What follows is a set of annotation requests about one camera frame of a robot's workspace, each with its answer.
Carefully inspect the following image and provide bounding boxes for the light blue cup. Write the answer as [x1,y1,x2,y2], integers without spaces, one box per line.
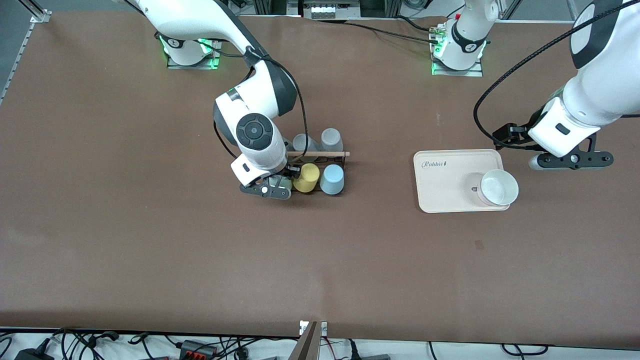
[319,164,345,196]

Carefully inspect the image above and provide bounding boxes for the yellow cup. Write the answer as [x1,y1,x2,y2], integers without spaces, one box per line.
[292,163,321,194]

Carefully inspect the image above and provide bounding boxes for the grey cup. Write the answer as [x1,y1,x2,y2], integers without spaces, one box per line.
[292,133,321,154]
[320,128,344,152]

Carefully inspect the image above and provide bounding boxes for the white bowl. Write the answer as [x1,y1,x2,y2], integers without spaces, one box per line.
[476,169,520,208]

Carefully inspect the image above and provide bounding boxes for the beige plastic tray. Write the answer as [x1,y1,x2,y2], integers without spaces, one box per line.
[413,148,505,214]

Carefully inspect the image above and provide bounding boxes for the white device with sockets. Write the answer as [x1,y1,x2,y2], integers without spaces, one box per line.
[302,2,343,20]

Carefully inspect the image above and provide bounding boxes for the black power strip red switches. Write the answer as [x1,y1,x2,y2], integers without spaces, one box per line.
[179,339,219,360]

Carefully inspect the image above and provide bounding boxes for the black power adapter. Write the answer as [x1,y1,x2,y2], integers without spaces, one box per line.
[14,346,55,360]

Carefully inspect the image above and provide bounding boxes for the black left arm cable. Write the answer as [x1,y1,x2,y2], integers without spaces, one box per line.
[473,0,630,151]

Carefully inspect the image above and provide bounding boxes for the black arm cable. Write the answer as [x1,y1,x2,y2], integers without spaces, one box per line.
[213,46,309,166]
[473,0,630,151]

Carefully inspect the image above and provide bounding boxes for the black wire cup rack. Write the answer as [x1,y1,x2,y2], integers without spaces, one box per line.
[286,151,347,197]

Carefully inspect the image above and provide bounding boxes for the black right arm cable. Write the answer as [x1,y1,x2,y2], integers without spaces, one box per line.
[213,46,309,166]

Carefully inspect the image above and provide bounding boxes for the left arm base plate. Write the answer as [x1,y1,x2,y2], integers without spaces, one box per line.
[430,22,484,77]

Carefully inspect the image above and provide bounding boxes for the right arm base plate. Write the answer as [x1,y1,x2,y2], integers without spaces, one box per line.
[166,40,221,70]

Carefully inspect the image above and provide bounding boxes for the short black table cable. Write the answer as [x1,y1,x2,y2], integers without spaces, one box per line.
[396,15,434,32]

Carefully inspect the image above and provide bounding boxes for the long black table cable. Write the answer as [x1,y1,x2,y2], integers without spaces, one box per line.
[320,19,441,45]

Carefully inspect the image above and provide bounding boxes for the white post bracket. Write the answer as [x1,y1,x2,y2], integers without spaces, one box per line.
[299,320,329,336]

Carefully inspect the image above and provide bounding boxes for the grey metal post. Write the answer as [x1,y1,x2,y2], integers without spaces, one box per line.
[287,321,321,360]

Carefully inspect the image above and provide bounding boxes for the black looped floor cable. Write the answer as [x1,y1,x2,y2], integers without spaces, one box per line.
[501,343,549,357]

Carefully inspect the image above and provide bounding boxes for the aluminium table edge rail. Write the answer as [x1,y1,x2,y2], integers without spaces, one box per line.
[0,22,37,103]

